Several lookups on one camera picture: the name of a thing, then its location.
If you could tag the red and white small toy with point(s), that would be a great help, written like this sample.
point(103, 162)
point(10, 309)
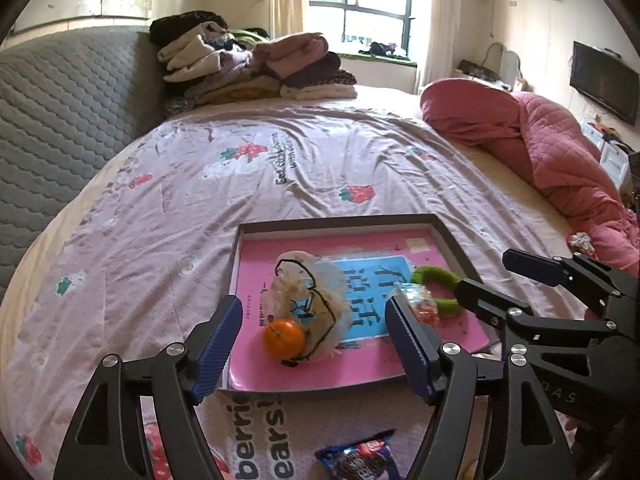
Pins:
point(580, 244)

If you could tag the blue cookie packet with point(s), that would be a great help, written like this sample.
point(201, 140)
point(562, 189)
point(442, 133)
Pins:
point(360, 462)

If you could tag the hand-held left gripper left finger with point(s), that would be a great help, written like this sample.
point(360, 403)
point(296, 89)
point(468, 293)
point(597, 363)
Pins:
point(217, 350)

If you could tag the plastic-wrapped toy egg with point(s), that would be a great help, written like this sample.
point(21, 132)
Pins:
point(422, 305)

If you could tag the strawberry print bed sheet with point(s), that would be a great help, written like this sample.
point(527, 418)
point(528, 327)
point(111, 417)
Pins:
point(175, 210)

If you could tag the grey quilted headboard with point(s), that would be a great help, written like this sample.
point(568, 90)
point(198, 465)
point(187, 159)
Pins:
point(65, 110)

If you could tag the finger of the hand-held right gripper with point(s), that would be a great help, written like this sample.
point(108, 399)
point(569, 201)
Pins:
point(492, 300)
point(535, 267)

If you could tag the white chair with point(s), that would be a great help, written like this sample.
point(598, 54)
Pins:
point(510, 65)

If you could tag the pile of folded clothes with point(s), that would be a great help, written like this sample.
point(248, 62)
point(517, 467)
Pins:
point(250, 65)

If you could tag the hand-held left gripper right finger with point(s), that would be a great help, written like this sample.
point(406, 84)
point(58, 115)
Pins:
point(407, 350)

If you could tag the pink quilted blanket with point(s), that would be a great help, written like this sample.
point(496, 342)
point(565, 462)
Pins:
point(525, 120)

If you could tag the pink and blue book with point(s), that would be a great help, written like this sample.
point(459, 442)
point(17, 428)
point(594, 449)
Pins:
point(360, 365)

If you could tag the dark clothes on windowsill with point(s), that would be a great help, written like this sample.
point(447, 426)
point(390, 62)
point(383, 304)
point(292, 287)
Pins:
point(385, 50)

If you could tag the white cabinet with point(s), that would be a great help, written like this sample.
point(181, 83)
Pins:
point(607, 155)

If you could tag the grey shallow cardboard box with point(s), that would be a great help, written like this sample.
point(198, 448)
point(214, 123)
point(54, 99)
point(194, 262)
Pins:
point(330, 226)

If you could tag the mandarin orange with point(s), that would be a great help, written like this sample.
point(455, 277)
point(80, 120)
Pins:
point(284, 341)

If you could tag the cream sheer scrunchie black trim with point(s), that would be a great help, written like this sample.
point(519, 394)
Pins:
point(300, 272)

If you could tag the black television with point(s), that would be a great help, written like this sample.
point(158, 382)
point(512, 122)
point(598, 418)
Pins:
point(605, 80)

